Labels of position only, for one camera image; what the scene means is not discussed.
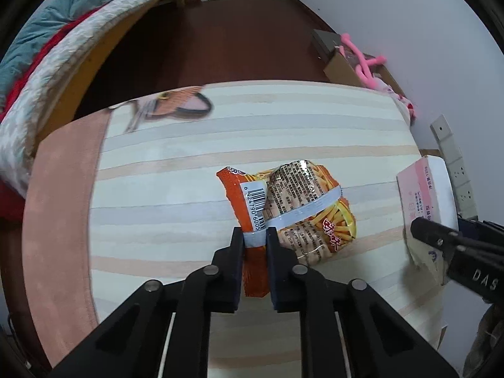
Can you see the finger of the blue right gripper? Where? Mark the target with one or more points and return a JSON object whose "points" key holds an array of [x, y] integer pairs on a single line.
{"points": [[435, 235]]}

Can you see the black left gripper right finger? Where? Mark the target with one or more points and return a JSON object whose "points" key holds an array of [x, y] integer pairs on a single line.
{"points": [[285, 274]]}

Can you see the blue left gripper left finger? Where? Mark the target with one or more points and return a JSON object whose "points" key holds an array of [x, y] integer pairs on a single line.
{"points": [[226, 288]]}

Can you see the white barcode box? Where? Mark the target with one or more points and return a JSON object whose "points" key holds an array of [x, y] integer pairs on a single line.
{"points": [[426, 192]]}

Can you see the orange fries snack bag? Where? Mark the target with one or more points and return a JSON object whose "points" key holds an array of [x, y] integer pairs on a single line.
{"points": [[302, 201]]}

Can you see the striped pink table cloth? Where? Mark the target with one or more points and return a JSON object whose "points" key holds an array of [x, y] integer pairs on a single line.
{"points": [[152, 187]]}

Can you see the pink panther plush toy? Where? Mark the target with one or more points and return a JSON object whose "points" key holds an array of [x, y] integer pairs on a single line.
{"points": [[364, 73]]}

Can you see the cardboard box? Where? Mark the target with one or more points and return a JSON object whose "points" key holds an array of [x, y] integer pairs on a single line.
{"points": [[339, 69]]}

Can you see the red blanket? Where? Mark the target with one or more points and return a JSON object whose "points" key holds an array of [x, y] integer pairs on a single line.
{"points": [[12, 204]]}

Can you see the bed with checkered mattress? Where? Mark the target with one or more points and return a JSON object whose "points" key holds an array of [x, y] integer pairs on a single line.
{"points": [[41, 107]]}

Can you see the teal blue quilt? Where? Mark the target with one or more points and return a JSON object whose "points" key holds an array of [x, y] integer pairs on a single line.
{"points": [[34, 40]]}

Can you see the white wall socket strip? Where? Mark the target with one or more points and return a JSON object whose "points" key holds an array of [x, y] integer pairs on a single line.
{"points": [[460, 181]]}

